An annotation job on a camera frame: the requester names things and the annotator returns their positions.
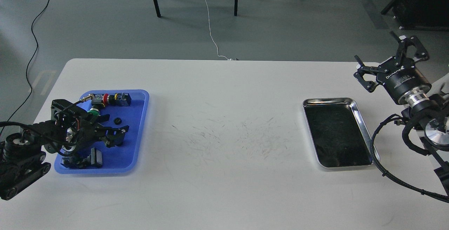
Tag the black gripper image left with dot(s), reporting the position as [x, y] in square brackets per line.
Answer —
[75, 128]

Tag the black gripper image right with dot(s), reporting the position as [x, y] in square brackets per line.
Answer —
[403, 79]

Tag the small black gear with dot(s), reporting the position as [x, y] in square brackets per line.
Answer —
[117, 121]

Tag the blue plastic tray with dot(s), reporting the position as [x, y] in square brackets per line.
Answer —
[119, 159]

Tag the silver metal tray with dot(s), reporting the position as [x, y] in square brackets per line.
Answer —
[340, 138]

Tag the black cabinet top right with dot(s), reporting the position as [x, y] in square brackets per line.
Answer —
[429, 15]

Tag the green push button switch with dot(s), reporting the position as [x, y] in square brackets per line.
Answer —
[94, 111]

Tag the red push button switch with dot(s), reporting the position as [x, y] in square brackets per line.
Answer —
[116, 99]

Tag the black square button switch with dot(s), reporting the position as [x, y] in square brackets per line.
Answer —
[94, 159]

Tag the yellow push button switch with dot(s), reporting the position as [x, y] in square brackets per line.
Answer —
[73, 162]

